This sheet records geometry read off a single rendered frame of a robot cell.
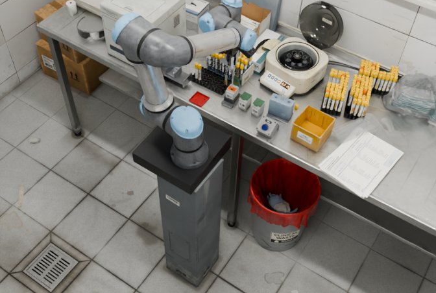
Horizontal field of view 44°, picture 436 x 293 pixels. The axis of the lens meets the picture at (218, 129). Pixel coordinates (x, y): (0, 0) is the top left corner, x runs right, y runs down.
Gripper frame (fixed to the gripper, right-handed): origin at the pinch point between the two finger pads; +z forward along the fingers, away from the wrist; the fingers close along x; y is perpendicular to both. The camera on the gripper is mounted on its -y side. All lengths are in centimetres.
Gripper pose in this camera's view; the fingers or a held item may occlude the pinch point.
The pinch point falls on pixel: (233, 67)
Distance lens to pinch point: 230.1
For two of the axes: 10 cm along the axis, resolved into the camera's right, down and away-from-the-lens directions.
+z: -0.2, 6.5, 7.6
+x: -5.2, 6.4, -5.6
